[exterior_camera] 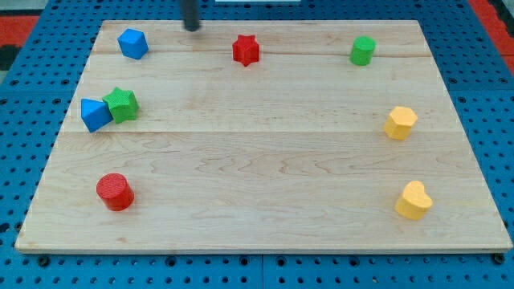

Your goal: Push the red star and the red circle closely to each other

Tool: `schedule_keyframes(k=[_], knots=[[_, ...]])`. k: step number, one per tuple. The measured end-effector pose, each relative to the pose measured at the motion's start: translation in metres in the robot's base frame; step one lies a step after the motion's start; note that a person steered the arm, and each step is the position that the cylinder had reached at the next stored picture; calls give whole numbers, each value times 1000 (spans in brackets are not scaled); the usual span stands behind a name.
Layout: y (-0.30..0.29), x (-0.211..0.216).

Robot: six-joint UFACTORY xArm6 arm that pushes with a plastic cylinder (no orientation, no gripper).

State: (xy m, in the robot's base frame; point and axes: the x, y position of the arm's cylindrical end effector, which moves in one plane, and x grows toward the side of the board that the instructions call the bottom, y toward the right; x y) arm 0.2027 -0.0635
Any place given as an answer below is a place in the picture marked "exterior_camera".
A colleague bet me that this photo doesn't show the red cylinder block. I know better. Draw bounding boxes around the red cylinder block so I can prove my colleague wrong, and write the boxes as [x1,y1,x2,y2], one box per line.
[96,173,135,211]

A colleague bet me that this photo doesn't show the red star block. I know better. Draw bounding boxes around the red star block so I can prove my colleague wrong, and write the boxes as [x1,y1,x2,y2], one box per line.
[232,35,260,67]

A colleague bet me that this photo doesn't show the blue triangle block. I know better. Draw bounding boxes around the blue triangle block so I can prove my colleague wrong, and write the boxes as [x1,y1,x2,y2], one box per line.
[80,99,113,132]

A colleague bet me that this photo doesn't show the yellow heart block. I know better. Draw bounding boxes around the yellow heart block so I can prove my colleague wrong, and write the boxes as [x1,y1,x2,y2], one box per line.
[394,181,434,221]

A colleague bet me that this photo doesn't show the yellow hexagon block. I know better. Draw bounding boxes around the yellow hexagon block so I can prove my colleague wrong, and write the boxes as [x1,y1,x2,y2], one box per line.
[383,106,418,140]

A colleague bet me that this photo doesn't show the green cylinder block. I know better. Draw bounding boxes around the green cylinder block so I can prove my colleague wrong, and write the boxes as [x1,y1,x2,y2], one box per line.
[350,35,376,66]

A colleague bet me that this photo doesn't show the green star block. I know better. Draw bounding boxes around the green star block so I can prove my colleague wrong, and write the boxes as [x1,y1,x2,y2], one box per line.
[102,87,139,124]

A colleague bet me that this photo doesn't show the light wooden board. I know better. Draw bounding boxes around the light wooden board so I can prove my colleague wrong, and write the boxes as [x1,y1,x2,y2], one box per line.
[15,20,512,254]

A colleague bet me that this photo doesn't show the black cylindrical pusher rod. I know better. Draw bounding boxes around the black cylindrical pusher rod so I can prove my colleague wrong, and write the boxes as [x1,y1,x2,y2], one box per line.
[179,0,201,32]

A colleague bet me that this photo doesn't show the blue cube block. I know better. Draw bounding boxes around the blue cube block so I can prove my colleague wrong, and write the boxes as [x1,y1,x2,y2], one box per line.
[117,28,149,59]

